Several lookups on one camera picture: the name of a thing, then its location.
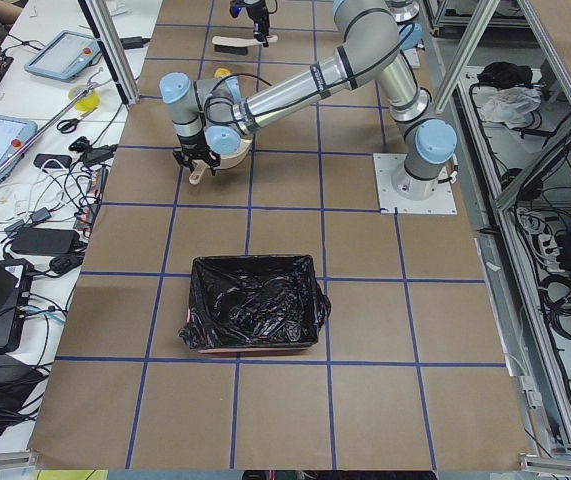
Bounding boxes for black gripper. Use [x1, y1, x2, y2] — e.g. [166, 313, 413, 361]
[246, 0, 270, 47]
[172, 145, 218, 176]

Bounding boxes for beige plastic dustpan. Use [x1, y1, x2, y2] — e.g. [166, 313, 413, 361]
[189, 139, 252, 185]

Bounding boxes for beige hand brush black bristles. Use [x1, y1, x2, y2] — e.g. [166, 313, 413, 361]
[212, 35, 279, 56]

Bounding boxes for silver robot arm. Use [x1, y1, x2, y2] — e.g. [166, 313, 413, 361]
[159, 1, 457, 182]

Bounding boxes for bin with black trash bag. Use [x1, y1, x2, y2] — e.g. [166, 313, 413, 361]
[178, 255, 331, 353]

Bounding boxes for blue teach pendant far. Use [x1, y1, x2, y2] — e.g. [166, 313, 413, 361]
[24, 30, 101, 81]

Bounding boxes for black power adapter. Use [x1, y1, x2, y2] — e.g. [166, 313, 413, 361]
[11, 228, 80, 256]

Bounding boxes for metal rod pink tip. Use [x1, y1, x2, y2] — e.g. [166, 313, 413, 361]
[0, 82, 97, 197]

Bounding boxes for white crumpled cloth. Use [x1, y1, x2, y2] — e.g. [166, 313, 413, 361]
[479, 87, 541, 129]

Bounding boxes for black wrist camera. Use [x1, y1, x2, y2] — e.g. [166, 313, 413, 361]
[229, 0, 245, 18]

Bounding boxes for black handled scissors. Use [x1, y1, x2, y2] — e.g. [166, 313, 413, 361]
[56, 110, 93, 135]

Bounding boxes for aluminium frame post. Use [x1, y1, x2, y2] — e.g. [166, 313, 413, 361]
[78, 0, 139, 106]

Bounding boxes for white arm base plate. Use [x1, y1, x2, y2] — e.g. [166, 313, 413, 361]
[373, 153, 457, 216]

